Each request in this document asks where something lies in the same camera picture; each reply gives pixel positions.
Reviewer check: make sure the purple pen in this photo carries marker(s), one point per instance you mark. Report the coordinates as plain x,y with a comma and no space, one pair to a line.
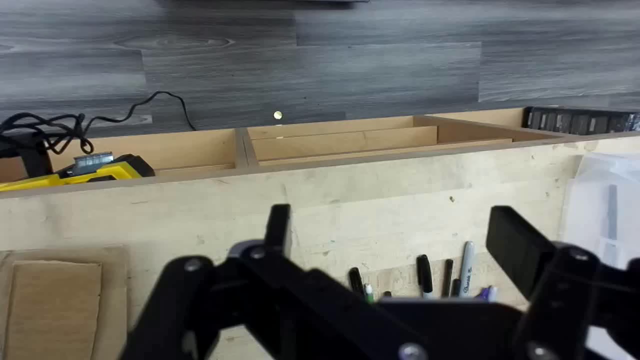
489,292

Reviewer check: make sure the yellow utility tool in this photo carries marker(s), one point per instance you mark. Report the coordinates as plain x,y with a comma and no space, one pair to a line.
101,174

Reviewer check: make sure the black ridged strip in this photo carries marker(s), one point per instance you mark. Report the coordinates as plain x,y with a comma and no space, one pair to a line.
581,121

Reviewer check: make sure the small shiny round disc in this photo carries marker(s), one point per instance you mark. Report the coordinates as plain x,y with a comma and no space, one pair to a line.
279,114

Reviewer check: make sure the black pen green end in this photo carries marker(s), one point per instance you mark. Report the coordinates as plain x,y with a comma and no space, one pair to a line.
457,288

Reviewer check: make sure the colourless plastic box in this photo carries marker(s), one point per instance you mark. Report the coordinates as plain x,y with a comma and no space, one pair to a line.
600,201

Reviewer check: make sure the short thin black pen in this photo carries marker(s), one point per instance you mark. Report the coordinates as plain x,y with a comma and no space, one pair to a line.
387,294

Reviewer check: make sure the grey sharpie marker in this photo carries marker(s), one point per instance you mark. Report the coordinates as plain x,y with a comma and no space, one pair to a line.
466,266

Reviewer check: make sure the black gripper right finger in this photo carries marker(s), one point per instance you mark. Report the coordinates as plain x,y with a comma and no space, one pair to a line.
572,300

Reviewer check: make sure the brown cardboard piece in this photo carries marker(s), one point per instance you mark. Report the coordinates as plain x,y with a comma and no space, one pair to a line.
53,307

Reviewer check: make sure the grey sharpie black cap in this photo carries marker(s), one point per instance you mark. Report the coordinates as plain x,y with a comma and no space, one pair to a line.
425,272

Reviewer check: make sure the brown wooden shelf tray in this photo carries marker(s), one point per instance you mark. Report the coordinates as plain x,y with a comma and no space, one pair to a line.
321,143

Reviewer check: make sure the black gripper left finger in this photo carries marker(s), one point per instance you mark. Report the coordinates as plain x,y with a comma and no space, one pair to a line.
201,312

